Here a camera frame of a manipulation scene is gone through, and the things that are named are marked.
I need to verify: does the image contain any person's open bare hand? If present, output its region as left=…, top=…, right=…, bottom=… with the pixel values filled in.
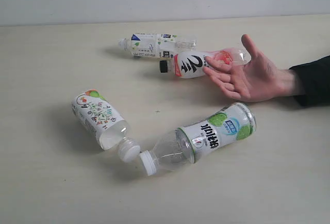
left=203, top=34, right=304, bottom=102

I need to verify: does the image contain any pink white black-cap bottle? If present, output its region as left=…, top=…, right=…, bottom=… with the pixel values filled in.
left=159, top=47, right=251, bottom=79

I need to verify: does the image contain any floral label white-cap bottle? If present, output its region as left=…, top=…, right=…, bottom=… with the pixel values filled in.
left=71, top=89, right=141, bottom=163

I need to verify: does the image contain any green lime label clear bottle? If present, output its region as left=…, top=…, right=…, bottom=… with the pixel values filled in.
left=139, top=102, right=256, bottom=176

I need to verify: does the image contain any white blue label clear bottle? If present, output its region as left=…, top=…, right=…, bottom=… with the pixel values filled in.
left=118, top=33, right=197, bottom=59

